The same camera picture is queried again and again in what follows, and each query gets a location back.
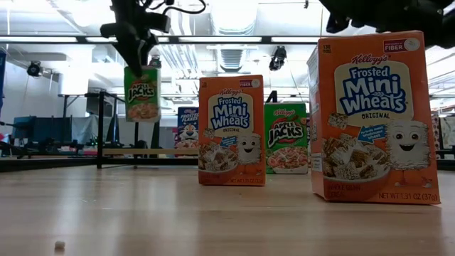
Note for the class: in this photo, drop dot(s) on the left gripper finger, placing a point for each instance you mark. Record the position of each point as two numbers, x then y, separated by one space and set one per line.
148 44
134 53

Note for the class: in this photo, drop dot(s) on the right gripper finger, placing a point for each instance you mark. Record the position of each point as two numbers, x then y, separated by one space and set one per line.
330 5

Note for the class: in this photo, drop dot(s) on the green Apple Jacks cereal box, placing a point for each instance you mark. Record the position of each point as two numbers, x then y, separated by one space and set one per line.
286 142
142 103

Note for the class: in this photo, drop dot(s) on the blue Frosted Flakes cereal box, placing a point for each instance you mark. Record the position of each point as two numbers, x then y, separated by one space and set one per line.
187 128

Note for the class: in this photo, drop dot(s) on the orange Mini Wheats cereal box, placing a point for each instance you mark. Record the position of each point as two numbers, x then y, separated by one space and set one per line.
373 142
231 142

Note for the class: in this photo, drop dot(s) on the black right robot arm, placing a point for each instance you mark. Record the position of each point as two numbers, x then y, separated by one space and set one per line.
426 21

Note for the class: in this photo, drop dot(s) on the black ceiling spotlight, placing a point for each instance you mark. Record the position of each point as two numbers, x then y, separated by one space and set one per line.
157 61
278 58
34 68

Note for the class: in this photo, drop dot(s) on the black overhead beam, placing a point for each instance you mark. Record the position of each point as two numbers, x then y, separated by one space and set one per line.
213 39

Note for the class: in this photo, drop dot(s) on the grey tarp cover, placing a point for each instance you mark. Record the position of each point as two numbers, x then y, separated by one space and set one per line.
85 128

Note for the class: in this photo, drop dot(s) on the blue banner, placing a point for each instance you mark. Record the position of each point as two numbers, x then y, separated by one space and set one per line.
2 81

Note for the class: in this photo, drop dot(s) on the small white crumb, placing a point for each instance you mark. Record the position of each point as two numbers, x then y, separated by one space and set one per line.
59 244

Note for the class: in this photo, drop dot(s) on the white round ceiling duct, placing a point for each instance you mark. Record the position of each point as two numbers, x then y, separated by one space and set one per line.
232 16

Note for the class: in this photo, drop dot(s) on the wooden shelf with black frame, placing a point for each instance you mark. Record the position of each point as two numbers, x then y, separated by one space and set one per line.
149 151

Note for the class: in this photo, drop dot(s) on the black aluminium table frame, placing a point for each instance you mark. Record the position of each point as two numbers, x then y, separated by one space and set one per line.
53 163

